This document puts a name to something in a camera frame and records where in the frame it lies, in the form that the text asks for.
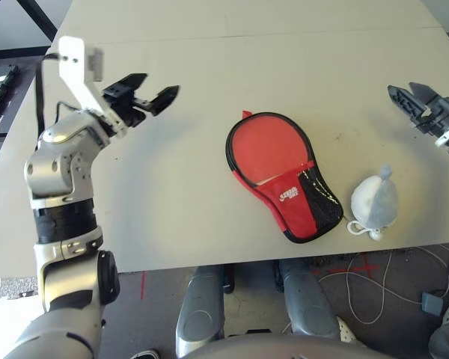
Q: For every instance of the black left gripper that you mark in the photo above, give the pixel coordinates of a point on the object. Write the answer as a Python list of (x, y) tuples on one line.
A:
[(125, 108)]

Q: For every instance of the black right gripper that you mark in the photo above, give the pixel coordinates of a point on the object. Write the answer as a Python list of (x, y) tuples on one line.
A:
[(443, 114)]

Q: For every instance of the red ping-pong paddle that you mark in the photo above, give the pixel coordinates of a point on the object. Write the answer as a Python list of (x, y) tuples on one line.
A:
[(265, 149)]

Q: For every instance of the red black paddle case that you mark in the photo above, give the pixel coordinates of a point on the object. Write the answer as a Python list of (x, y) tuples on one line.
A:
[(292, 213)]

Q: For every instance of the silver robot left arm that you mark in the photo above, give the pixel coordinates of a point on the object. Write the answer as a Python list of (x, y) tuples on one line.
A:
[(63, 168)]

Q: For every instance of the grey power adapter box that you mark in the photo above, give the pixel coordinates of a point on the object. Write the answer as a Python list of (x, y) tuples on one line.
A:
[(432, 302)]

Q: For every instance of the grey robot right leg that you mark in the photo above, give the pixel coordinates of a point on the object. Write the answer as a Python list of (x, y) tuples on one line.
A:
[(307, 303)]

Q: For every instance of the white perforated clog shoe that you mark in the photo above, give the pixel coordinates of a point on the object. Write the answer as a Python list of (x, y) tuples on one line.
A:
[(345, 329)]

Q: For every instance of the bystander dark blue leg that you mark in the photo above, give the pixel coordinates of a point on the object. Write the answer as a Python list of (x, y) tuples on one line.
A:
[(447, 342)]

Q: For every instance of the grey robot torso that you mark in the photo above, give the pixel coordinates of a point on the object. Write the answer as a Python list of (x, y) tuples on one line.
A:
[(284, 348)]

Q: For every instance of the black metal frame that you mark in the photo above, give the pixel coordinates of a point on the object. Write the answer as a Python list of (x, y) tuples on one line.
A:
[(37, 18)]

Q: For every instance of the black floor rail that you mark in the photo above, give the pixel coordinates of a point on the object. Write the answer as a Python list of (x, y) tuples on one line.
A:
[(3, 84)]

